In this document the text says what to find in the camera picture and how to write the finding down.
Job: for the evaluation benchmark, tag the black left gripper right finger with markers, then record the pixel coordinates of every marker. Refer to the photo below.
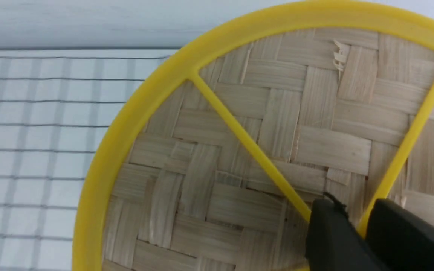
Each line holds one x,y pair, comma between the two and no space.
400,239

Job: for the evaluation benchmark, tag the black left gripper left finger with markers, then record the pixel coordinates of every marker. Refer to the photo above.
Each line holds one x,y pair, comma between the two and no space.
332,242

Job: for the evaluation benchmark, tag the yellow woven bamboo steamer lid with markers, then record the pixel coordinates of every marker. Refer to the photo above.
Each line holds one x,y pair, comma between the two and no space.
214,162

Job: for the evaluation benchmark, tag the white black grid tablecloth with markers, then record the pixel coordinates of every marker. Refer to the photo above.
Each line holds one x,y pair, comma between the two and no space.
55,107

